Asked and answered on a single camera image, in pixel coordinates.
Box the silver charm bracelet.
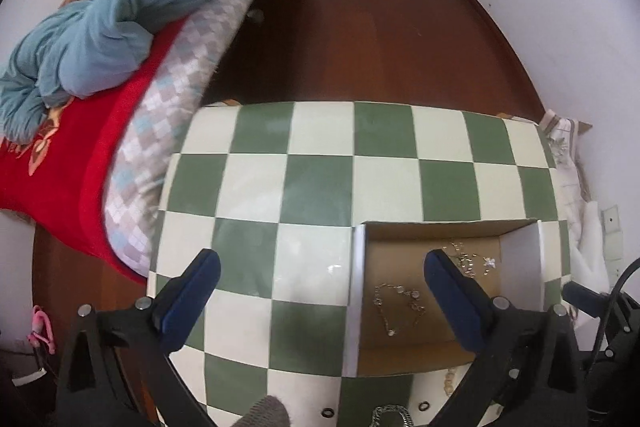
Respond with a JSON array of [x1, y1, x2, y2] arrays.
[[447, 239, 499, 279]]

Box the white cardboard box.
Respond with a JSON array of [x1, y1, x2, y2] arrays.
[[342, 220, 546, 377]]

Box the thick silver chain bracelet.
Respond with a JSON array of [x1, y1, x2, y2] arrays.
[[369, 403, 416, 427]]

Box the pink object on floor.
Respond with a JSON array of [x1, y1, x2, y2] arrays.
[[27, 306, 55, 355]]

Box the floral patterned cloth bag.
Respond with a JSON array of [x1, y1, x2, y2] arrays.
[[538, 109, 591, 236]]

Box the green white checkered tablecloth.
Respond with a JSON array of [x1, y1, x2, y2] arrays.
[[148, 102, 570, 426]]

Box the checkered mattress sheet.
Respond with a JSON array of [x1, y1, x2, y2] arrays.
[[102, 0, 254, 279]]

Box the blue quilt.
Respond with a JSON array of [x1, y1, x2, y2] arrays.
[[1, 0, 210, 145]]

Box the white wall socket strip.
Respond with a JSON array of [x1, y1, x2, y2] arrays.
[[601, 206, 624, 285]]

